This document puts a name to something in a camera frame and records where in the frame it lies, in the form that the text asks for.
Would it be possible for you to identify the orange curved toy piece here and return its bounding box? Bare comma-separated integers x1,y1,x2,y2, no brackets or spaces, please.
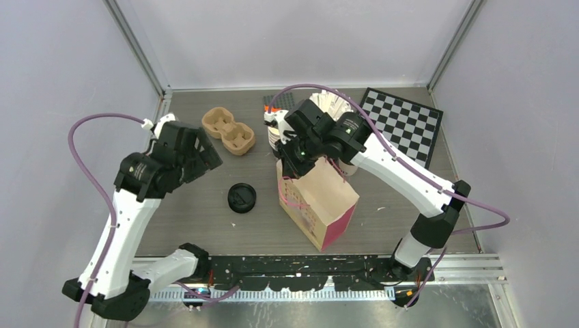
264,105,280,113

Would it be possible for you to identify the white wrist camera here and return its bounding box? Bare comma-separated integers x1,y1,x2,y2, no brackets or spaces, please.
264,110,296,144
141,113,178,139

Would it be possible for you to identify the brown pulp cup carrier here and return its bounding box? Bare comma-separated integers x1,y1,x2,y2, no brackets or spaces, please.
201,107,256,156

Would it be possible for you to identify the yellow pink paper bag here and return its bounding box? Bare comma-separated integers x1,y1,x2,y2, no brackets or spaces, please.
276,158,359,251

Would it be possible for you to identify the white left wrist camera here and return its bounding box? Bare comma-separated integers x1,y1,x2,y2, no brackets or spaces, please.
141,113,178,139

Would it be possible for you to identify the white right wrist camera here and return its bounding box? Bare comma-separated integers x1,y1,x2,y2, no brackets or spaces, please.
264,110,296,144

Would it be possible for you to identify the stack of paper cups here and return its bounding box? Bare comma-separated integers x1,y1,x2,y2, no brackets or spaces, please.
267,126,281,153

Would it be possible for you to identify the white paper-wrapped straws bundle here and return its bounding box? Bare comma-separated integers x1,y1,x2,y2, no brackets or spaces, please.
309,90,354,122

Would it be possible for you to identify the stack of black cup lids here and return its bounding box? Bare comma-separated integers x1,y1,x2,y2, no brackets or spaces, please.
227,182,257,214

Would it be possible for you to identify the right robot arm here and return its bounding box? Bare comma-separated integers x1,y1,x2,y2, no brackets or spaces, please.
264,99,470,281

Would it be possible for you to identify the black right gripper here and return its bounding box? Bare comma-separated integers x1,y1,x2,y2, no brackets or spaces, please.
274,131,323,180

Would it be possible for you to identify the black white checkerboard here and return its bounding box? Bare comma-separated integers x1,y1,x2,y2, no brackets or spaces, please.
359,87,444,169

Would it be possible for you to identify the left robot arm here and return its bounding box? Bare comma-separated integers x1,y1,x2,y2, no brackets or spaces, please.
62,121,222,321

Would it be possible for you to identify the white paper coffee cup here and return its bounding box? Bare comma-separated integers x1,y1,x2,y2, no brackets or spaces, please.
338,160,358,176

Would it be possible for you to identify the small dark mat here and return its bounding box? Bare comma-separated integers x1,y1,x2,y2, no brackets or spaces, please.
262,92,295,112

